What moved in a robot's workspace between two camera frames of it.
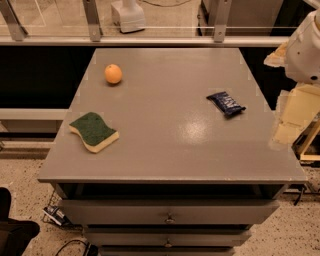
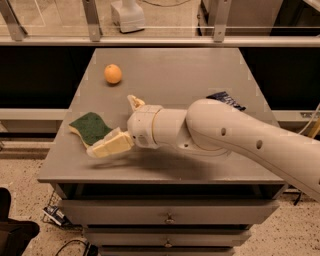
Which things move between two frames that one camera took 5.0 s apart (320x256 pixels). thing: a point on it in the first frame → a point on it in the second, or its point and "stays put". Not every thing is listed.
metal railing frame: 13,34 stays put
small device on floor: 56,214 stays put
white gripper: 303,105 → 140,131
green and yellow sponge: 94,132 stays put
